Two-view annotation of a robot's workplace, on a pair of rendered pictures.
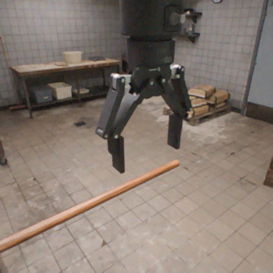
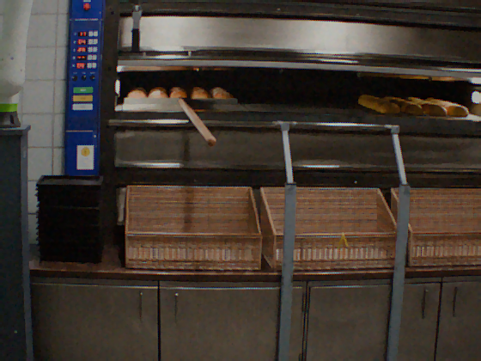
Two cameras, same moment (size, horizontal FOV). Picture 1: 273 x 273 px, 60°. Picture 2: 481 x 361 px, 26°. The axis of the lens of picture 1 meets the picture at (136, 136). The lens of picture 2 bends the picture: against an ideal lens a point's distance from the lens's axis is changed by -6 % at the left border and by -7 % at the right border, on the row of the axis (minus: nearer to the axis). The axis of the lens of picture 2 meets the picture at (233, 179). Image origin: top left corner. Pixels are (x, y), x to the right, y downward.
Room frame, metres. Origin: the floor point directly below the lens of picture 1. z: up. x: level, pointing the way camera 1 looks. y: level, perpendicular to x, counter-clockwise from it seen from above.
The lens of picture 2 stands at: (2.73, -3.08, 1.56)
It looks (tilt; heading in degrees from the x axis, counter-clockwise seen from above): 8 degrees down; 122
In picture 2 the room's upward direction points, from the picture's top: 1 degrees clockwise
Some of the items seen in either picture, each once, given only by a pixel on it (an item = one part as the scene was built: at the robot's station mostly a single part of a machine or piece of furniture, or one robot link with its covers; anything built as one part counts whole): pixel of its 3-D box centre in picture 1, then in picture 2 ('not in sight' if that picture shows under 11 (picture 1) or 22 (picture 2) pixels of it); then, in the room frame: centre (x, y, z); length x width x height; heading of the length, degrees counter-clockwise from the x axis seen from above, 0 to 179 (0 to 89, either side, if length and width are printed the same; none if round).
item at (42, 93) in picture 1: (40, 93); not in sight; (4.84, 2.02, 0.35); 0.50 x 0.36 x 0.24; 38
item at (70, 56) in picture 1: (73, 57); not in sight; (5.42, 1.40, 1.01); 0.43 x 0.42 x 0.21; 128
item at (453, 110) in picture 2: not in sight; (412, 105); (0.65, 1.94, 1.21); 0.61 x 0.48 x 0.06; 128
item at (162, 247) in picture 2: not in sight; (190, 226); (0.17, 0.68, 0.72); 0.56 x 0.49 x 0.28; 37
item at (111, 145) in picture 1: (107, 142); not in sight; (0.34, 0.05, 1.53); 0.03 x 0.01 x 0.05; 127
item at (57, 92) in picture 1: (60, 90); not in sight; (5.10, 1.69, 0.35); 0.50 x 0.36 x 0.24; 39
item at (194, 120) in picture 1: (197, 109); not in sight; (4.60, -1.26, 0.07); 1.20 x 0.80 x 0.14; 128
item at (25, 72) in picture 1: (71, 84); not in sight; (5.27, 1.47, 0.45); 2.20 x 0.80 x 0.90; 128
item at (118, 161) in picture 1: (117, 152); not in sight; (0.35, 0.03, 1.51); 0.03 x 0.01 x 0.07; 37
